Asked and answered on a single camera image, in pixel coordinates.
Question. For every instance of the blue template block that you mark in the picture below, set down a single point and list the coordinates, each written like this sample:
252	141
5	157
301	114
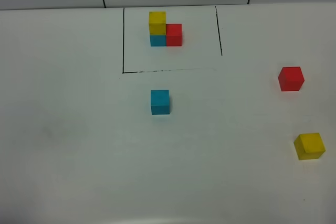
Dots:
157	40

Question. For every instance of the yellow template block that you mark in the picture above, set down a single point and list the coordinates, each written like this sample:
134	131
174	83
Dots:
157	23

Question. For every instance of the red template block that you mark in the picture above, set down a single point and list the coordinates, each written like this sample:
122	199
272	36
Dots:
174	35

